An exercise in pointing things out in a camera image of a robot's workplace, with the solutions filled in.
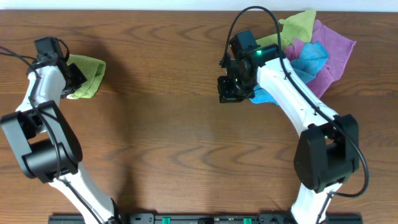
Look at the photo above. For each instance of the light green microfiber cloth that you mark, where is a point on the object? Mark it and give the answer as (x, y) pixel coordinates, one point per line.
(93, 70)

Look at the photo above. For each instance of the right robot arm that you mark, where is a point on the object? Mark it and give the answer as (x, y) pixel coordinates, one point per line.
(326, 156)

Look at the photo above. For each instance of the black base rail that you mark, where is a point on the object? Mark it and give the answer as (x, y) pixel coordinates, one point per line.
(262, 218)

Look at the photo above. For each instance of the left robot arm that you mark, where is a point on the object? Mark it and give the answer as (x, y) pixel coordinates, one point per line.
(44, 144)

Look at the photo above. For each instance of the olive green microfiber cloth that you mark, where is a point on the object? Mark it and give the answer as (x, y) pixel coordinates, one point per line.
(299, 26)

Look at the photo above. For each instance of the blue microfiber cloth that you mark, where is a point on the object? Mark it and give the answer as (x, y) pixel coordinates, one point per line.
(307, 60)

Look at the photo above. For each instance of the purple microfiber cloth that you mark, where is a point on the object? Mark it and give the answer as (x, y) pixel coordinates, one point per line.
(339, 49)

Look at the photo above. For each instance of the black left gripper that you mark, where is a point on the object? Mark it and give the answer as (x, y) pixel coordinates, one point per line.
(76, 78)

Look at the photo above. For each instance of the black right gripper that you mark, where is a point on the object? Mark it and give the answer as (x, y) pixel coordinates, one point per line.
(230, 92)

